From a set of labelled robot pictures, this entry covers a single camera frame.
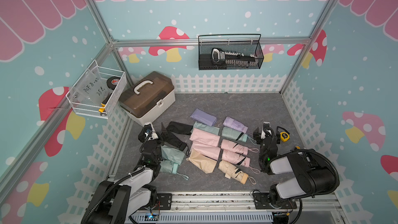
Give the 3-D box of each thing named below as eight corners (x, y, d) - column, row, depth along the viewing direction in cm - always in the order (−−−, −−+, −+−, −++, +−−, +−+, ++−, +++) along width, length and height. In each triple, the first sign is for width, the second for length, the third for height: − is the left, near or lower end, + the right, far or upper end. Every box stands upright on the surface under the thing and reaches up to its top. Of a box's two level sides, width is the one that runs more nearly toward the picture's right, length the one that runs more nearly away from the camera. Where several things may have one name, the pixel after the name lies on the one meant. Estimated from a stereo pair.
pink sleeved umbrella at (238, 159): (219, 158, 89) (219, 156, 86) (222, 149, 93) (223, 146, 90) (258, 174, 84) (259, 172, 81) (260, 164, 87) (261, 161, 84)
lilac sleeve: (190, 117, 108) (190, 115, 107) (196, 110, 113) (196, 107, 111) (212, 128, 103) (212, 126, 101) (217, 120, 107) (218, 118, 105)
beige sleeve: (185, 162, 88) (185, 160, 85) (192, 151, 92) (191, 148, 89) (211, 175, 83) (211, 173, 80) (216, 163, 88) (216, 160, 85)
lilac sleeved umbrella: (222, 125, 104) (223, 122, 101) (225, 118, 107) (225, 116, 105) (246, 133, 100) (247, 130, 97) (248, 126, 103) (249, 124, 101)
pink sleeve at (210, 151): (189, 151, 92) (189, 149, 89) (193, 141, 96) (193, 139, 94) (217, 160, 88) (218, 158, 86) (220, 149, 92) (221, 147, 90)
